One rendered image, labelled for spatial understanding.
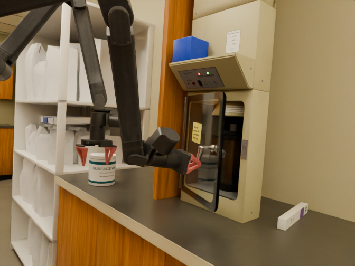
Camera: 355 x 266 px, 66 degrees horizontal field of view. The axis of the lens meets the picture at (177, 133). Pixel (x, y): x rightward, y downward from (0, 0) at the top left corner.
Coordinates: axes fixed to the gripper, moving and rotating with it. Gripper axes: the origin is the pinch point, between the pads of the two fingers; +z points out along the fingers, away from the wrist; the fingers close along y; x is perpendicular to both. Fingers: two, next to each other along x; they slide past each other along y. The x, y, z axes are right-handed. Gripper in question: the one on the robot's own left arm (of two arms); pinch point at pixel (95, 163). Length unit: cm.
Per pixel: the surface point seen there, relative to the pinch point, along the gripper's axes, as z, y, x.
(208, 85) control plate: -33, 29, -29
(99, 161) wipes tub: 3.6, 12.6, 22.2
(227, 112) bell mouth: -23, 35, -35
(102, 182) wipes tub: 14.0, 14.6, 21.0
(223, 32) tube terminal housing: -53, 33, -31
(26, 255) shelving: 102, 14, 143
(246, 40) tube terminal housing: -49, 33, -42
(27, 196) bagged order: 55, 15, 151
